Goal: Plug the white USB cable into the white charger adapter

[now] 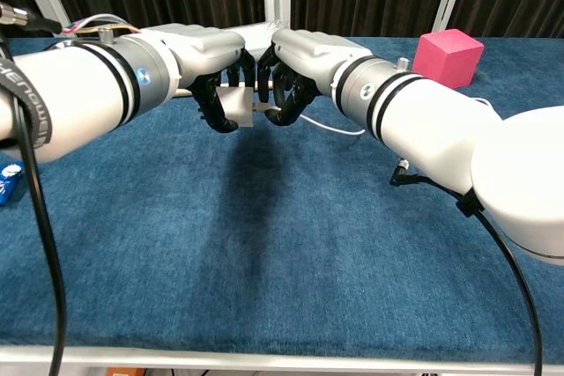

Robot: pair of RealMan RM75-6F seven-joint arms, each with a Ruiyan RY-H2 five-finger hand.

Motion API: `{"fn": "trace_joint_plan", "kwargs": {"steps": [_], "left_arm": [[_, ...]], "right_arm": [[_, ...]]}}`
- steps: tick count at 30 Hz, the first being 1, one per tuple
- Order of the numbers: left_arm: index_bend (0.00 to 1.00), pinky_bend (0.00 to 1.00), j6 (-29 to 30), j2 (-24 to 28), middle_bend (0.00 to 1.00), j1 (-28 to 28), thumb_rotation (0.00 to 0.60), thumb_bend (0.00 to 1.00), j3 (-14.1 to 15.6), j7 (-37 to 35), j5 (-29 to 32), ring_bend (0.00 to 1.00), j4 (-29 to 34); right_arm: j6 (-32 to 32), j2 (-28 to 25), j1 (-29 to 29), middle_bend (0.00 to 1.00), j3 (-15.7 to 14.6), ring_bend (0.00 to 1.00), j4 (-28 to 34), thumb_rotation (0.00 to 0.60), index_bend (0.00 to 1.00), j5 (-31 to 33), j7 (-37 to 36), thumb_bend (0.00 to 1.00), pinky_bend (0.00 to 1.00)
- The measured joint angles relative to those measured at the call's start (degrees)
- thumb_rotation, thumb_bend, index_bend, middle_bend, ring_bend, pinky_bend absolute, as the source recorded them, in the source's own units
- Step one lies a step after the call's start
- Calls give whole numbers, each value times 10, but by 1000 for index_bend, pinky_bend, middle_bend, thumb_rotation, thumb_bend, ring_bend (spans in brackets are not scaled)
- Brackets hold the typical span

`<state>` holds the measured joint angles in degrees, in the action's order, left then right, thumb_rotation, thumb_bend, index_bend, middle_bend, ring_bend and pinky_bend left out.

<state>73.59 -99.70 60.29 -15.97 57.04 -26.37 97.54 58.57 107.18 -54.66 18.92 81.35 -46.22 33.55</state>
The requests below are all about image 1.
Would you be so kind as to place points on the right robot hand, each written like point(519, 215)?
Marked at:
point(308, 52)

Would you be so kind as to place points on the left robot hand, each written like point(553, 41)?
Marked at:
point(207, 50)

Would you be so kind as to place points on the white power adapter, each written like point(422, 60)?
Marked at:
point(238, 107)

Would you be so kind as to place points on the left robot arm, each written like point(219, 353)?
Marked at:
point(75, 98)

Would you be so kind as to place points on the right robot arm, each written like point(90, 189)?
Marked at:
point(440, 120)

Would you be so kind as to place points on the red cube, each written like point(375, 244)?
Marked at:
point(445, 56)

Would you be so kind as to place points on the blue table cloth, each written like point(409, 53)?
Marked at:
point(282, 239)

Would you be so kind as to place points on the blue Oreo cookie pack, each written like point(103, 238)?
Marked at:
point(6, 182)

